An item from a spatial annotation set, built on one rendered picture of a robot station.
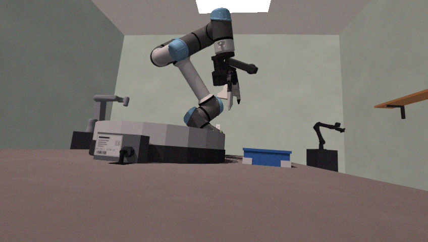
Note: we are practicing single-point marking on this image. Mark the blue crate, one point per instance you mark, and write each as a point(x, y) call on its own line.
point(267, 157)

